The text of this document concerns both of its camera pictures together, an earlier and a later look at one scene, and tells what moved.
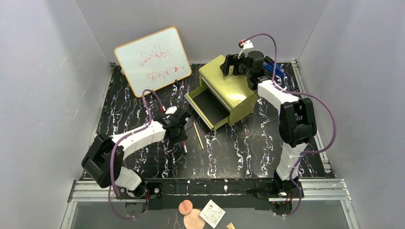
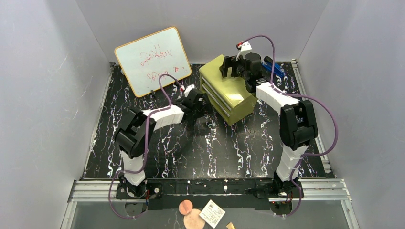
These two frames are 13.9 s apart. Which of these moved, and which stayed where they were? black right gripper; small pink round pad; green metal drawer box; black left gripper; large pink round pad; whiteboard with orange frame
Moved: green metal drawer box; black left gripper
Stayed: whiteboard with orange frame; large pink round pad; small pink round pad; black right gripper
